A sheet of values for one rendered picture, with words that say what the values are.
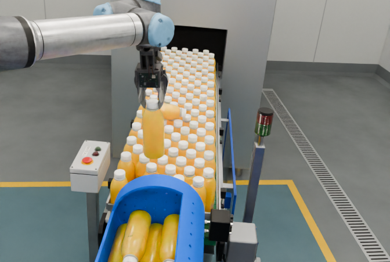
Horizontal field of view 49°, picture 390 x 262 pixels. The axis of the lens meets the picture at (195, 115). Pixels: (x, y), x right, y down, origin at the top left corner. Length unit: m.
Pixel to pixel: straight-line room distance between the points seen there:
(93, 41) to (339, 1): 5.14
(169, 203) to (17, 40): 0.73
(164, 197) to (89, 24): 0.63
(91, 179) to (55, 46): 0.80
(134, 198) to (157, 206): 0.07
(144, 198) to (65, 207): 1.85
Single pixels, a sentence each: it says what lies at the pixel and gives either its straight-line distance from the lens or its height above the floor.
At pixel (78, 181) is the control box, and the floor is 1.05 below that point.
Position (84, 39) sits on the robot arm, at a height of 1.71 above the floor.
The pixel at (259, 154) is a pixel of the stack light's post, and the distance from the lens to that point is 1.76.
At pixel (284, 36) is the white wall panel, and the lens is 5.74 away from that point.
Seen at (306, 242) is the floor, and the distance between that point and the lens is 3.05.
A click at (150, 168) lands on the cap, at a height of 1.09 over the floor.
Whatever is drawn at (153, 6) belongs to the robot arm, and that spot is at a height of 1.72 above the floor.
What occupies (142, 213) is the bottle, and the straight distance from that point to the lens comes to 1.29.
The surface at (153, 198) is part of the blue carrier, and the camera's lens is 1.34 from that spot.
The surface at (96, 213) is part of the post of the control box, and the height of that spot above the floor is 0.84.
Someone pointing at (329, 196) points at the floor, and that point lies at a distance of 3.53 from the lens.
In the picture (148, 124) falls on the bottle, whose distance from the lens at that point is 1.32.
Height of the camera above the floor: 1.97
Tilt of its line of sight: 27 degrees down
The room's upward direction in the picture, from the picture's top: 5 degrees clockwise
